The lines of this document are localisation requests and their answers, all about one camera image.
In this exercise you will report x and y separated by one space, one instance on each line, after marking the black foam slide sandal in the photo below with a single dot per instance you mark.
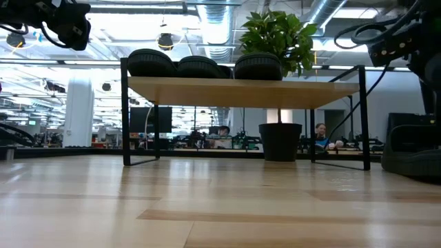
150 63
258 67
200 68
413 155

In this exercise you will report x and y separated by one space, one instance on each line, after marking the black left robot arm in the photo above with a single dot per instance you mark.
20 12

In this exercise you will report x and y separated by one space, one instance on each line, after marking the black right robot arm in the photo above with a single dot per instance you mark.
430 13

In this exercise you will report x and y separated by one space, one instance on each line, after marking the black equipment case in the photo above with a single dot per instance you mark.
410 118

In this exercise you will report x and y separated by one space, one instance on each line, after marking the black ceiling dome device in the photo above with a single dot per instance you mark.
15 39
165 41

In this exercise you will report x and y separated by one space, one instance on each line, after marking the small black ceiling dome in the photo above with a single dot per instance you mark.
106 87

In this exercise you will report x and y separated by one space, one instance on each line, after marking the white round pillar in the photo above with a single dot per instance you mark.
78 113

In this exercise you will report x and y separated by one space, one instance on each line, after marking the black computer monitor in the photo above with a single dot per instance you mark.
144 118

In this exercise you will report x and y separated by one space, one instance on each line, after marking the person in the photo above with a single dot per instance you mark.
322 136
222 132

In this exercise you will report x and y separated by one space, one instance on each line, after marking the green leafy plant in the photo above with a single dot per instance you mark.
275 34

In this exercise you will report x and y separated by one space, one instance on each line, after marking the black plant pot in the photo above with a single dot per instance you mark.
279 141

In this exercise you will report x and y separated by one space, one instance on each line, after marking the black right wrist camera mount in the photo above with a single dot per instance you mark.
392 48

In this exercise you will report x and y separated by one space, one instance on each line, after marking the silver ribbed ceiling duct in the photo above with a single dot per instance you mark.
217 27

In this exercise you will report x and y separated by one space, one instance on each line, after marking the wooden shelf with black frame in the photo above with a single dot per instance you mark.
241 93

